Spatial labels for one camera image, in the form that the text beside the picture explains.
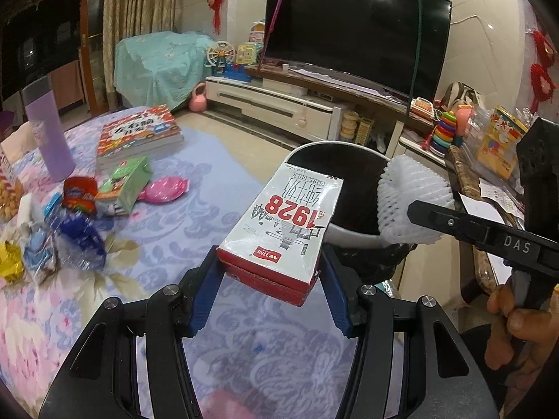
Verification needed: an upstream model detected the pink kettlebell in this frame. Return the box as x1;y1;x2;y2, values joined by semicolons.
189;83;208;112

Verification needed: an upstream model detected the rainbow stacking ring toy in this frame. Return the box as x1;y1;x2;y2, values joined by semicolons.
421;111;455;155

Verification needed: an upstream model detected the black television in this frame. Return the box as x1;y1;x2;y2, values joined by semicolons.
262;0;452;100

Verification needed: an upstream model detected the red knot wall decoration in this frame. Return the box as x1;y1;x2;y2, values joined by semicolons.
207;0;224;36
530;30;557;114

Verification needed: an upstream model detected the pink plastic wrapper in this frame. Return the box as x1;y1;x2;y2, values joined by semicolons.
139;176;189;204

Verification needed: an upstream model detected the teal cloth covered furniture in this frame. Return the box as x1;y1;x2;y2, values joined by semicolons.
114;32;219;112

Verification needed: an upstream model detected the thick book with pale pages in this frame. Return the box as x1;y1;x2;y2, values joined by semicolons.
96;133;185;172

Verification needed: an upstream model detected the clear popcorn jar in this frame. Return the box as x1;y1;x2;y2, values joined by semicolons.
0;144;24;221

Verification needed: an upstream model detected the marble edged side cabinet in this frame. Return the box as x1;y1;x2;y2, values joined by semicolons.
450;144;525;302

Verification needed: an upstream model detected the blue clear plastic wrapper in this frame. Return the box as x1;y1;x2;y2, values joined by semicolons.
46;209;108;269

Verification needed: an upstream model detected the green milk carton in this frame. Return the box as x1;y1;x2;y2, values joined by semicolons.
96;156;153;216

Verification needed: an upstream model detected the red cartoon cover book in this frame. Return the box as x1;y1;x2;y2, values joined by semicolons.
97;105;184;159

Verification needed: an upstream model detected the person's right hand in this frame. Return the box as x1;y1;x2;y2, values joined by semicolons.
485;284;559;371

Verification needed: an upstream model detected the small blue jelly cup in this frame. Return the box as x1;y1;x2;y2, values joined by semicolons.
22;227;57;273

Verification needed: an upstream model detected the toy ferris wheel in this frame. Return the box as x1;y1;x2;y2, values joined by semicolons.
204;40;237;75

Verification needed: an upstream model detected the dark glass sliding door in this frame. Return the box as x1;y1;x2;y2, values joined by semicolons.
0;0;106;116

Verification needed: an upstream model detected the white crumpled wrapper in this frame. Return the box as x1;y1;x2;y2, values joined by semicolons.
17;192;53;236

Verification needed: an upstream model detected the pink toy cup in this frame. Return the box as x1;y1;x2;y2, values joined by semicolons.
454;105;474;147

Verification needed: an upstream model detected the orange toy phone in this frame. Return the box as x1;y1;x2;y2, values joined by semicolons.
411;97;435;118

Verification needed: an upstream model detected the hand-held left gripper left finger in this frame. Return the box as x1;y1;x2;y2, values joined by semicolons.
38;245;228;419

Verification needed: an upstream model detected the orange snack packet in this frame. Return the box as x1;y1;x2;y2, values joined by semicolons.
62;176;100;215

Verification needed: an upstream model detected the white and red milk carton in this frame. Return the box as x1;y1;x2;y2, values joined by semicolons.
217;162;346;307

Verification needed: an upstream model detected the white foam fruit net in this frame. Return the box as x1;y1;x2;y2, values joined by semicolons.
378;155;456;245

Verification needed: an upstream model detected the purple bottle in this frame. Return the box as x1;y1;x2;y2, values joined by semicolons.
22;75;76;183

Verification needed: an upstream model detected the white round bin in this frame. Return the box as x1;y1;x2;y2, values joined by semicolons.
283;141;420;251

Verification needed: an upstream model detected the beige patterned curtain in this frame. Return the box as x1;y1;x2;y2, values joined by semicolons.
102;0;184;110

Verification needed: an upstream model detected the yellow wrapper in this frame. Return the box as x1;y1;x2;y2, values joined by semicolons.
0;240;24;284

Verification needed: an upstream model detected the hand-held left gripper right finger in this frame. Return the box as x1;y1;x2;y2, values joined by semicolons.
321;244;501;419

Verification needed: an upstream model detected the white and wood television cabinet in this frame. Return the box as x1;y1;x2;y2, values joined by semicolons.
205;63;437;149

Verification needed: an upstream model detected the yellow printed box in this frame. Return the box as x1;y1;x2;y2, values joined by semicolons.
476;105;529;179

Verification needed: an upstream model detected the yellow green toy house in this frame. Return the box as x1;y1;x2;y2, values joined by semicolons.
236;43;263;65

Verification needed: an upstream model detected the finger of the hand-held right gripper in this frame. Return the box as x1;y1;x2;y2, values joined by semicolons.
407;201;499;251

